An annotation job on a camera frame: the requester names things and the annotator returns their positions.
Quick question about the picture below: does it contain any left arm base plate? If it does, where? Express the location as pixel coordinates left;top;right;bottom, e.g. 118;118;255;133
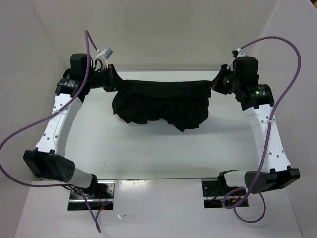
67;180;116;211

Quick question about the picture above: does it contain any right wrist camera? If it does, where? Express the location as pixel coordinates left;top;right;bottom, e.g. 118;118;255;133
232;48;247;58

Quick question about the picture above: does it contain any purple cable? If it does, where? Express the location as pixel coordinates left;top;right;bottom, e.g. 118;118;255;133
0;29;112;227
222;36;302;222

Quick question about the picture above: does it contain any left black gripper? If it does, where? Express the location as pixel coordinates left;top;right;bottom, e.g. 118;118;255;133
85;64;130;92

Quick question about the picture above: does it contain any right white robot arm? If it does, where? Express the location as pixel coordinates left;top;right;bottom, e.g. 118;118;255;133
213;56;300;195

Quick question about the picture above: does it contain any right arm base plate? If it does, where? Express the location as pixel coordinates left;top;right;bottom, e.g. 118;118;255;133
201;179;246;209

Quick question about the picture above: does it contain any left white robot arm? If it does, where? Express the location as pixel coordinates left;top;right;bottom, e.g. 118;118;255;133
23;48;114;198

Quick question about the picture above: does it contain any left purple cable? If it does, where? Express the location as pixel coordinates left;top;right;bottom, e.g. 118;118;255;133
0;29;112;227

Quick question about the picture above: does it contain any black skirt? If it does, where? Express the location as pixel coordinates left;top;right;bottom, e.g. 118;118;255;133
111;73;215;132

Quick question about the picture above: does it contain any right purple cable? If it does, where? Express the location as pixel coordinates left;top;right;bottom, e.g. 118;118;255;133
222;36;302;222

